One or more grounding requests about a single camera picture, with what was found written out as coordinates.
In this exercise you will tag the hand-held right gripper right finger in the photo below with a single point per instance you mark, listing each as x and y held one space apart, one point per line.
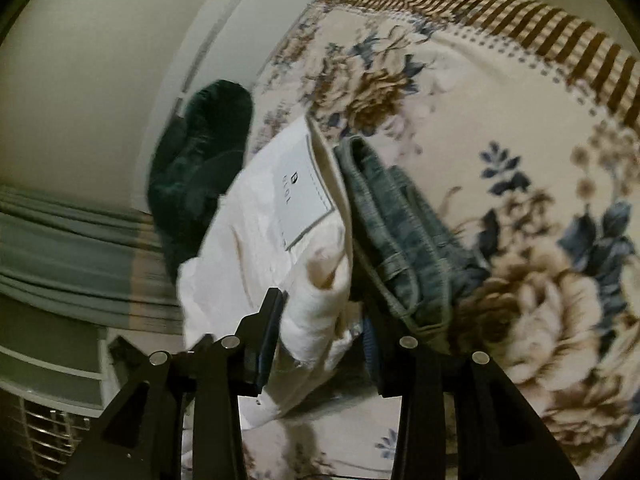
372 355

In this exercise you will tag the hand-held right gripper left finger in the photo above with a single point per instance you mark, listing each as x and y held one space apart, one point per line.
265 350

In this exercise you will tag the white pants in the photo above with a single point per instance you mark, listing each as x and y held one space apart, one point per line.
260 240

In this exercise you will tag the blue jeans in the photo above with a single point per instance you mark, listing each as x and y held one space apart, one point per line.
400 240

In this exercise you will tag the dark green blanket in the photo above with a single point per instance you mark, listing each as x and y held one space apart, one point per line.
200 160

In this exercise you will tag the green striped curtain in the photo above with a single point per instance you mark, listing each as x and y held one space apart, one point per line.
65 260

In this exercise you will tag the floral bed sheet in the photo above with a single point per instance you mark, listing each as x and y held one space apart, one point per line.
500 110

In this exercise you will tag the white bed headboard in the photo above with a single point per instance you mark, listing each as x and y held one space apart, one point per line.
225 35

